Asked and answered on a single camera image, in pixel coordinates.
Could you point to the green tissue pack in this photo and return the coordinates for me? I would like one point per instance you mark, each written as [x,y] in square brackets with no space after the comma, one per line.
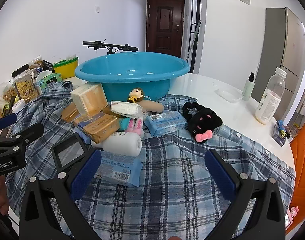
[50,79]

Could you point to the white desktop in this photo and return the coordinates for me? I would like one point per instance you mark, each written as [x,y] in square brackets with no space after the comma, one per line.
[212,82]

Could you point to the blue tissue pack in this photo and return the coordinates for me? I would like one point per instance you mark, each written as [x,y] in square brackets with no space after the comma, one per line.
[121,170]
[166,123]

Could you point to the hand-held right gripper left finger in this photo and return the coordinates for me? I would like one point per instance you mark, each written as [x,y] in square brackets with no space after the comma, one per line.
[85,174]

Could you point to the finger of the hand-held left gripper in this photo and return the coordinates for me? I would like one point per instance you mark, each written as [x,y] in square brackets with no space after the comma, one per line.
[30,131]
[3,121]

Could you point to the small doll figure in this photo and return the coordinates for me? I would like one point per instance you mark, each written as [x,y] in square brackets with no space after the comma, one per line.
[136,95]

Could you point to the pink and white bunny item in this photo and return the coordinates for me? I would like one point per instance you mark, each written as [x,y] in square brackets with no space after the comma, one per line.
[135,127]

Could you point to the black headband with pink bow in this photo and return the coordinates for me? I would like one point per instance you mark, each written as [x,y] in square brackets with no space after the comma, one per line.
[201,120]

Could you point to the orange chair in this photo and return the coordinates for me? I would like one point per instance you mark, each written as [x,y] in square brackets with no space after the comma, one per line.
[303,170]

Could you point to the gold and blue box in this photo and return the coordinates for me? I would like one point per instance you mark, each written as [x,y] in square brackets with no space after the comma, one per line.
[98,127]

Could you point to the black framed square mirror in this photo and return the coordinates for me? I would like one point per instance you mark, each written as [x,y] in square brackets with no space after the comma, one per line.
[67,152]

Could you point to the dark brown door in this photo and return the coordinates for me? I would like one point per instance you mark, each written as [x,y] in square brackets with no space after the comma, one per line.
[165,27]

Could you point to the pale green pump bottle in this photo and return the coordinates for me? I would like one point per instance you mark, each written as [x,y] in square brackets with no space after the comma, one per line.
[248,90]

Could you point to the small gold box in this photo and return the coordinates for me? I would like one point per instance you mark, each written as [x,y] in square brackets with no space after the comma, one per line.
[69,112]

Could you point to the white powder packet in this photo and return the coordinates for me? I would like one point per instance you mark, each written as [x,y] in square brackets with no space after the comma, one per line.
[125,109]

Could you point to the person's left hand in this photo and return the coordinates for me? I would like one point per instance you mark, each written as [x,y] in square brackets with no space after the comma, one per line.
[0,197]

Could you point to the pink cartoon figure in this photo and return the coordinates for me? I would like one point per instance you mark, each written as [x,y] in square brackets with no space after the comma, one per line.
[292,215]

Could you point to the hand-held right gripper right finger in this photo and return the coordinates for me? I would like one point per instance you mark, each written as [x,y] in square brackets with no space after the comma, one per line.
[220,177]

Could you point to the small white jar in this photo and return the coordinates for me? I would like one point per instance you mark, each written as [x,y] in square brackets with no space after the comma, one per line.
[18,105]

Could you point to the cream and gold box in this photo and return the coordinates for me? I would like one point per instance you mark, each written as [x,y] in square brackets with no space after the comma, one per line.
[90,100]

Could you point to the small blue box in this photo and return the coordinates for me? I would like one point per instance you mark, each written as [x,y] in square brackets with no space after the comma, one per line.
[280,132]

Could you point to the yellow bucket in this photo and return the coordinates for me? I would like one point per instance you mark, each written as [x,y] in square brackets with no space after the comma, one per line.
[66,68]

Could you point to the blue plastic basin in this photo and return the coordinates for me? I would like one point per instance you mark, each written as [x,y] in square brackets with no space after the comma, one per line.
[132,70]

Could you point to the white light switch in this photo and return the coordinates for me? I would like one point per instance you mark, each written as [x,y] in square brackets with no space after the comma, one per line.
[97,8]

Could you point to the blue plaid shirt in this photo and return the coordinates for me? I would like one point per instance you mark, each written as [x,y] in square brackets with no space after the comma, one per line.
[167,192]

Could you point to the snack bag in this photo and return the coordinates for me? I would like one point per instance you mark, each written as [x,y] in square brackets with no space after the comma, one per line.
[35,63]

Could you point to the white plastic drink bottle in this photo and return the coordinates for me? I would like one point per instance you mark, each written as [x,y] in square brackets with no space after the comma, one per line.
[268,102]

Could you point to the black framed glass door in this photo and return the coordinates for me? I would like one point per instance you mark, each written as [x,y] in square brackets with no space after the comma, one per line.
[194,30]

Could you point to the grey refrigerator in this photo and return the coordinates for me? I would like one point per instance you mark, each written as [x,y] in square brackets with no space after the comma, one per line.
[287,55]

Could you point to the clear plastic container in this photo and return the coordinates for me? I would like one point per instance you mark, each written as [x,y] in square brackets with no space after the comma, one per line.
[228,95]

